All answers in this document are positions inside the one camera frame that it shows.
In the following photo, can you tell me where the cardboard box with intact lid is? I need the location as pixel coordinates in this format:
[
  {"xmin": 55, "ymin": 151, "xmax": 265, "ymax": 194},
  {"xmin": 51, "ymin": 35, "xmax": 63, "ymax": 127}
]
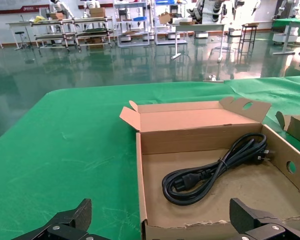
[{"xmin": 119, "ymin": 96, "xmax": 300, "ymax": 240}]

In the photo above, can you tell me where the closed brown cardboard box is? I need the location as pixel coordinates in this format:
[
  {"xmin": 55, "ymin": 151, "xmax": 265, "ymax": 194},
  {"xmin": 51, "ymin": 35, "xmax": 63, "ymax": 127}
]
[{"xmin": 89, "ymin": 7, "xmax": 106, "ymax": 18}]

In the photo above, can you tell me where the large white robot base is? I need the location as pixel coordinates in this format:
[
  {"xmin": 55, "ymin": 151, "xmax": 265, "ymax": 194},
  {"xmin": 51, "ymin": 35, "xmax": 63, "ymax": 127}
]
[{"xmin": 272, "ymin": 32, "xmax": 298, "ymax": 46}]

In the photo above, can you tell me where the black power cord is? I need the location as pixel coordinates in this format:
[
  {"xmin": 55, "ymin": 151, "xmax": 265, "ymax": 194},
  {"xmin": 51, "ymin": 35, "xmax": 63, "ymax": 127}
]
[{"xmin": 161, "ymin": 132, "xmax": 276, "ymax": 206}]

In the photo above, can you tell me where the metal pipe workbench cart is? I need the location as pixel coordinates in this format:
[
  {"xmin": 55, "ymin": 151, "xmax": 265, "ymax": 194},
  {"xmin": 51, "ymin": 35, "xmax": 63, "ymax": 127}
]
[
  {"xmin": 73, "ymin": 16, "xmax": 116, "ymax": 50},
  {"xmin": 29, "ymin": 17, "xmax": 78, "ymax": 52}
]

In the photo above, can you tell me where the white shelf rack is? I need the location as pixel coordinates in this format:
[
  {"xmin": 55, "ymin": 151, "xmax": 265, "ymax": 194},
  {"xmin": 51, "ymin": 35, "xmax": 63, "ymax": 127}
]
[
  {"xmin": 113, "ymin": 0, "xmax": 151, "ymax": 47},
  {"xmin": 153, "ymin": 0, "xmax": 188, "ymax": 46}
]

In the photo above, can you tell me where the white desk with metal legs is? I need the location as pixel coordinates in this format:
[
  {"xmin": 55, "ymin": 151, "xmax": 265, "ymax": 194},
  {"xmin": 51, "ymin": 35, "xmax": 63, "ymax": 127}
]
[{"xmin": 171, "ymin": 22, "xmax": 228, "ymax": 62}]

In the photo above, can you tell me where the tall black stool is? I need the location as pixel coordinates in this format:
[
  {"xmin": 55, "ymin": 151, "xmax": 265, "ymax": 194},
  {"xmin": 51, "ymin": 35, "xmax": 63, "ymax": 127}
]
[{"xmin": 239, "ymin": 22, "xmax": 260, "ymax": 58}]

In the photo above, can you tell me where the red wall banner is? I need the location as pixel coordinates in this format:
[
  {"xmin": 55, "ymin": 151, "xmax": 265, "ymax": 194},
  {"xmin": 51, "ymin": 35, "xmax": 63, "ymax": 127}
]
[{"xmin": 0, "ymin": 4, "xmax": 51, "ymax": 15}]

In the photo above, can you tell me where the rack of white robot parts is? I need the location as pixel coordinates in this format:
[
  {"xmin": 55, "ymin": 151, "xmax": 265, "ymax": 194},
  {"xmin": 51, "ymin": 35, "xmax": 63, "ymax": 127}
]
[{"xmin": 186, "ymin": 0, "xmax": 227, "ymax": 25}]

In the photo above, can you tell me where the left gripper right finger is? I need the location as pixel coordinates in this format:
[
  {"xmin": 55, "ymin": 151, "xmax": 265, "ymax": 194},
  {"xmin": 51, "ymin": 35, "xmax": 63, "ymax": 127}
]
[{"xmin": 229, "ymin": 197, "xmax": 300, "ymax": 240}]

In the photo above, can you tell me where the white humanoid robot on base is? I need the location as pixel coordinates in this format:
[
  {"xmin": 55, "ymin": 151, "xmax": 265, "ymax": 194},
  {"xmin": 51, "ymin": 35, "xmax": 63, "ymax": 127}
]
[{"xmin": 227, "ymin": 0, "xmax": 262, "ymax": 37}]

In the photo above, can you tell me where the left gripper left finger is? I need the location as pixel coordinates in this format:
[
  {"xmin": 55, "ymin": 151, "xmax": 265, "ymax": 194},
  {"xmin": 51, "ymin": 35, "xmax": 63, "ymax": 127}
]
[{"xmin": 12, "ymin": 198, "xmax": 103, "ymax": 240}]

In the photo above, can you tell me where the table with green cover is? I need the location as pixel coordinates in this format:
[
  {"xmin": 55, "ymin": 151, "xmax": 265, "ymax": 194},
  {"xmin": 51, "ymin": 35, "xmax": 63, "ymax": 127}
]
[{"xmin": 271, "ymin": 18, "xmax": 300, "ymax": 56}]

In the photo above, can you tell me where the black round stool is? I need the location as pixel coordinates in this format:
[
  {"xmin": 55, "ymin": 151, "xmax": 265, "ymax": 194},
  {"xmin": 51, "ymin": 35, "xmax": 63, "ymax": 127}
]
[{"xmin": 14, "ymin": 31, "xmax": 32, "ymax": 50}]

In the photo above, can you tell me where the green tablecloth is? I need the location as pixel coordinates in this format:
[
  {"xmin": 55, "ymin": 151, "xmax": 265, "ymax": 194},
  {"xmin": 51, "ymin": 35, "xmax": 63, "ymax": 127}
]
[{"xmin": 0, "ymin": 74, "xmax": 300, "ymax": 240}]

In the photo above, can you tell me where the small white table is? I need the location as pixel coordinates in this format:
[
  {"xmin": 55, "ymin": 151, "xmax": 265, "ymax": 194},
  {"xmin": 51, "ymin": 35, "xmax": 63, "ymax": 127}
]
[{"xmin": 5, "ymin": 21, "xmax": 33, "ymax": 51}]

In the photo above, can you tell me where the small open cardboard box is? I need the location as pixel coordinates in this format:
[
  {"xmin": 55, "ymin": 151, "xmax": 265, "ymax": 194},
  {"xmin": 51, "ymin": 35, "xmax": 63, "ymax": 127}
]
[{"xmin": 158, "ymin": 11, "xmax": 173, "ymax": 25}]

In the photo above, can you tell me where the metal table clamp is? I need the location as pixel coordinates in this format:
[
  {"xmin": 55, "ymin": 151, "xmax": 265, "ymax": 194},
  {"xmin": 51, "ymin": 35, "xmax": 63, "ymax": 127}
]
[{"xmin": 203, "ymin": 74, "xmax": 225, "ymax": 83}]

